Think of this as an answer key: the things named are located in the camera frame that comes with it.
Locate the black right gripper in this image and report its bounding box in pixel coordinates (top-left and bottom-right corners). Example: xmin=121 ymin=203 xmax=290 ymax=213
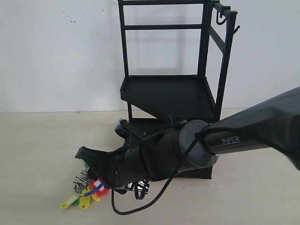
xmin=75 ymin=135 xmax=152 ymax=189

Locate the colourful key tag bunch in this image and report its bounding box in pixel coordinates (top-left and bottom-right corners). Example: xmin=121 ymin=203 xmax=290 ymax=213
xmin=60 ymin=163 xmax=110 ymax=210

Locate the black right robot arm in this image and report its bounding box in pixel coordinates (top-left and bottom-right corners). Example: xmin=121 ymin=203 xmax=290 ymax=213
xmin=75 ymin=88 xmax=300 ymax=188

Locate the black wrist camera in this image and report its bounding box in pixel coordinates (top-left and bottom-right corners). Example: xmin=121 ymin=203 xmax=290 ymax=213
xmin=114 ymin=118 xmax=131 ymax=139

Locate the black cable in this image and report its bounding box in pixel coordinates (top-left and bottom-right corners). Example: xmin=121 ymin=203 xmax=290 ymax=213
xmin=111 ymin=121 xmax=211 ymax=209

